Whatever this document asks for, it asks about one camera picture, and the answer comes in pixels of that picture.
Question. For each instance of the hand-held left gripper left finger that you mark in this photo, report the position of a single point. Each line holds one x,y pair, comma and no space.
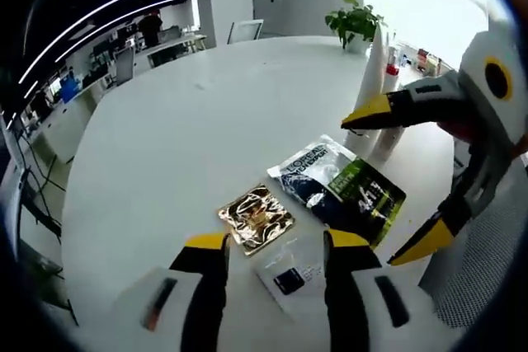
194,306

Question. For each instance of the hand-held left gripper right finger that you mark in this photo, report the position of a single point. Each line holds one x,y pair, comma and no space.
350,298

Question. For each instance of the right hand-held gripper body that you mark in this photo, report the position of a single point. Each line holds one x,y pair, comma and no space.
486,113

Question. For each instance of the white skincare bottle red collar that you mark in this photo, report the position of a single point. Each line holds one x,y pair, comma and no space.
392,71

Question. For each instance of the frosted skincare bottle clear cap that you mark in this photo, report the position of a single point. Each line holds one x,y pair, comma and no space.
389,144

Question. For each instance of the white skincare tube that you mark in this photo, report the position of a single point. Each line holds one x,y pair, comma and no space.
371,76

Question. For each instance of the clear skincare sachet blue square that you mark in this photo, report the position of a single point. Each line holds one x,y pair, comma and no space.
297,278

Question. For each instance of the black green skincare sachet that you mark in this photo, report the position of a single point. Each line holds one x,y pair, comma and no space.
342,191

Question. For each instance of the gold skincare sachet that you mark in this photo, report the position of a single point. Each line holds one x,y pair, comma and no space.
255,218

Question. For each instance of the person's right hand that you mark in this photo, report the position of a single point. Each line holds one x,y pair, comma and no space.
520,146

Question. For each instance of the colourful boxes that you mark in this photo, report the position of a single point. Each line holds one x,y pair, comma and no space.
430,62

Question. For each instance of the potted green plant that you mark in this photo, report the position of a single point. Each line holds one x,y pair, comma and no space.
354,22

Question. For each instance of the white mesh chair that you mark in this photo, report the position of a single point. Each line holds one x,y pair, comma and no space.
246,30

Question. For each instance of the white standing desk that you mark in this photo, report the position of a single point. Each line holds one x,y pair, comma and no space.
16,203

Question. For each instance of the long white counter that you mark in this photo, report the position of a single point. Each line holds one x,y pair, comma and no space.
62,129

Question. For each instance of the blue bin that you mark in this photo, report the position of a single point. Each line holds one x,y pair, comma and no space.
69,89

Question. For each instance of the linear ceiling light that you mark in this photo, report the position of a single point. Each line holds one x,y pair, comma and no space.
123,20
103,3

